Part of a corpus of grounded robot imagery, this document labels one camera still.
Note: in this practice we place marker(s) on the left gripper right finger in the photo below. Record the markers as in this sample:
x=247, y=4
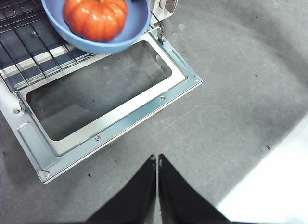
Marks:
x=178, y=200

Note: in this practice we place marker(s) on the cream Toshiba toaster oven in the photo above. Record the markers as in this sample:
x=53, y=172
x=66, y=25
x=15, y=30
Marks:
x=156, y=7

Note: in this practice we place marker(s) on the orange toy pumpkin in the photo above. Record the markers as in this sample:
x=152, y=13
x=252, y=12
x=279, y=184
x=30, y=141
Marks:
x=96, y=19

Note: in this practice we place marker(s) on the blue ribbed bowl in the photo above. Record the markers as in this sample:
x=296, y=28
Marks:
x=134, y=24

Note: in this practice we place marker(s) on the beige oven knob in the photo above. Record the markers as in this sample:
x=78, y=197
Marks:
x=169, y=2

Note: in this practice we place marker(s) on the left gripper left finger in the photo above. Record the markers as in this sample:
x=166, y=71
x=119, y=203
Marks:
x=139, y=200

